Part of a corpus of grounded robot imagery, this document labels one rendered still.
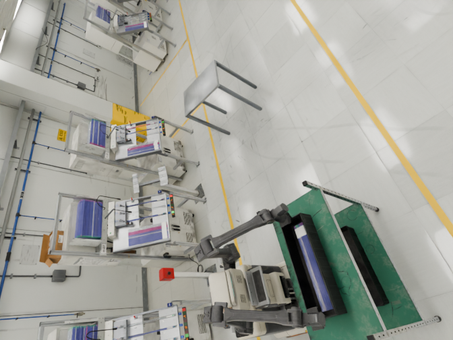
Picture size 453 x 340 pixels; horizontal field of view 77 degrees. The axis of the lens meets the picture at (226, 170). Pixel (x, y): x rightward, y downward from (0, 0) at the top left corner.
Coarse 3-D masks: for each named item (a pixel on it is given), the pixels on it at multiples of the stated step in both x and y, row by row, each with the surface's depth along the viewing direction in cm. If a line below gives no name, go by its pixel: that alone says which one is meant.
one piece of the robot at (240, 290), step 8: (232, 264) 199; (232, 272) 194; (240, 272) 200; (232, 280) 192; (240, 280) 196; (264, 280) 212; (272, 280) 217; (240, 288) 192; (272, 288) 214; (280, 288) 213; (240, 296) 188; (248, 296) 194; (272, 296) 209; (280, 296) 209; (240, 304) 184; (248, 304) 190; (280, 304) 213
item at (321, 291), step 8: (296, 232) 182; (304, 232) 178; (304, 240) 176; (304, 248) 175; (304, 256) 174; (312, 256) 170; (312, 264) 168; (312, 272) 167; (312, 280) 166; (320, 280) 162; (320, 288) 161; (320, 296) 160; (328, 296) 157; (320, 304) 159; (328, 304) 156
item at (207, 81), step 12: (204, 72) 375; (216, 72) 354; (228, 72) 381; (192, 84) 392; (204, 84) 367; (216, 84) 345; (252, 84) 407; (192, 96) 384; (204, 96) 360; (240, 96) 367; (192, 108) 376; (216, 108) 440; (228, 132) 431
